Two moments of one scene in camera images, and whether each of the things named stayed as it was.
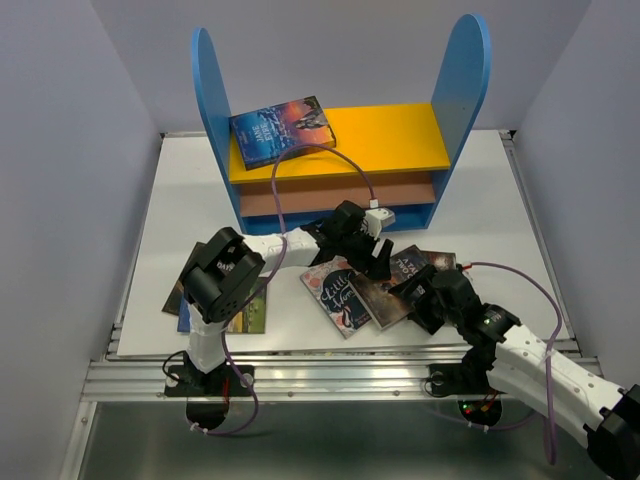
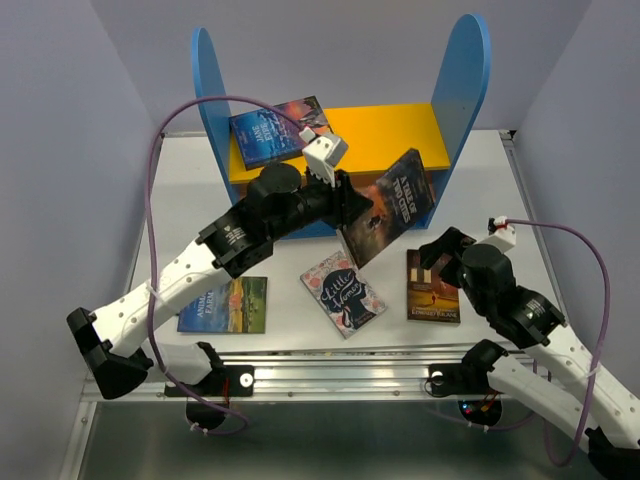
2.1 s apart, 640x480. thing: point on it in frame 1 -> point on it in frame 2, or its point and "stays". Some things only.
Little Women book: [329, 282] stays
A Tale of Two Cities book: [384, 307] -> [401, 196]
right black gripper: [419, 313] -> [452, 241]
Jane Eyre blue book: [263, 135] stays
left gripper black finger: [379, 268] -> [354, 202]
